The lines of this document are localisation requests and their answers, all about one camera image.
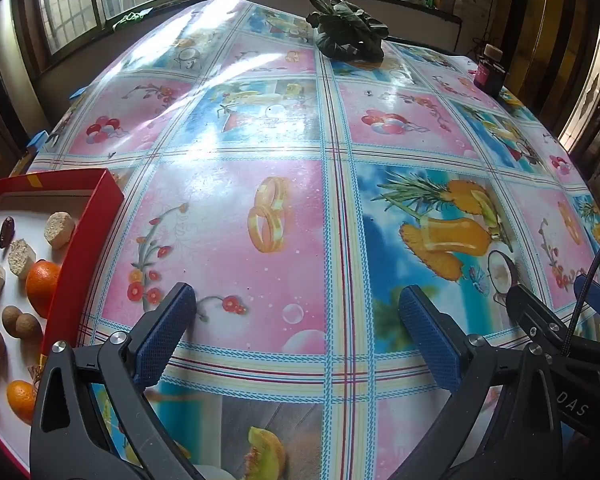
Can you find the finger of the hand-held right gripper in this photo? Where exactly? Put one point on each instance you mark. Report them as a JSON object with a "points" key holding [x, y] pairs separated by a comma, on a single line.
{"points": [[597, 297], [535, 317]]}

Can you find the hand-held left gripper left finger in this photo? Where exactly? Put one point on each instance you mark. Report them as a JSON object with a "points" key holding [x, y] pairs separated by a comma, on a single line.
{"points": [[162, 330]]}

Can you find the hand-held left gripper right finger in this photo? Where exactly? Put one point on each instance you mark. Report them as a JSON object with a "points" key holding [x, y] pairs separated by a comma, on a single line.
{"points": [[430, 340]]}

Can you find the red cardboard box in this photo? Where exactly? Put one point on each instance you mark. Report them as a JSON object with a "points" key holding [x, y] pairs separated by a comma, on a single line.
{"points": [[82, 265]]}

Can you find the orange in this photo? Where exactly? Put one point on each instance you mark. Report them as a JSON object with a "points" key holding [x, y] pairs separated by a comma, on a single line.
{"points": [[21, 400], [44, 286]]}

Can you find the red date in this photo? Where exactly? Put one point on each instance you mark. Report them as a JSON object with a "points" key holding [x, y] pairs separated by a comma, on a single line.
{"points": [[6, 231]]}

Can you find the printed plastic tablecloth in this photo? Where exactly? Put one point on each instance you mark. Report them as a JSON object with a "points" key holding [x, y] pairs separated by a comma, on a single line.
{"points": [[290, 170]]}

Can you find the wooden glass door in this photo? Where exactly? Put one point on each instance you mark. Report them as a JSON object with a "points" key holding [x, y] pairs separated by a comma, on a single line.
{"points": [[592, 90]]}

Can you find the group of blue mahjong tiles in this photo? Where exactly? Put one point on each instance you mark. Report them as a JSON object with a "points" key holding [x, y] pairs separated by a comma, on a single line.
{"points": [[39, 138]]}

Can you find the dark bottle pink label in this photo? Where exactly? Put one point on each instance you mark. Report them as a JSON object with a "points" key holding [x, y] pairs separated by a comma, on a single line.
{"points": [[486, 76]]}

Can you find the green cloth bundle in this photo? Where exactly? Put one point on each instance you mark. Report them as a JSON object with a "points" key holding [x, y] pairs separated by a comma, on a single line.
{"points": [[347, 30]]}

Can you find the barred window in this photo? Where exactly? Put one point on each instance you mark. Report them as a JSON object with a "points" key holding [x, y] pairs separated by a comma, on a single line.
{"points": [[75, 5]]}

